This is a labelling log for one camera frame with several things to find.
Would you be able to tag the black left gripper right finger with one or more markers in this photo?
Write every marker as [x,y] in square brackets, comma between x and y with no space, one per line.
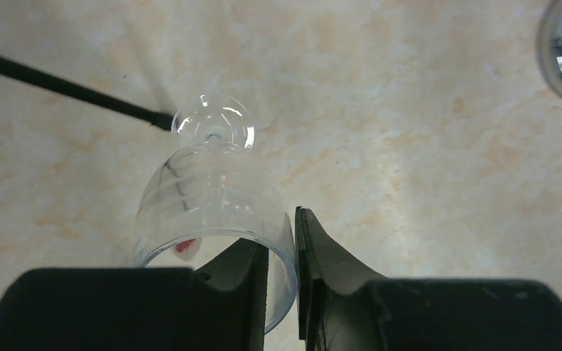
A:
[343,304]

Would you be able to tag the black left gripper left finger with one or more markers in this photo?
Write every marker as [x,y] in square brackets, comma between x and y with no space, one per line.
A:
[220,306]

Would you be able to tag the clear smooth wine glass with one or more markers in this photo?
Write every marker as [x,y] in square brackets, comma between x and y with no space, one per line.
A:
[216,189]

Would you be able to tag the red cylinder block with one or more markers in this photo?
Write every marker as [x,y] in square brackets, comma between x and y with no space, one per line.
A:
[189,247]

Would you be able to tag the black perforated music stand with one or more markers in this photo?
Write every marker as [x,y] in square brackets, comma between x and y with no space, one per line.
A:
[37,78]

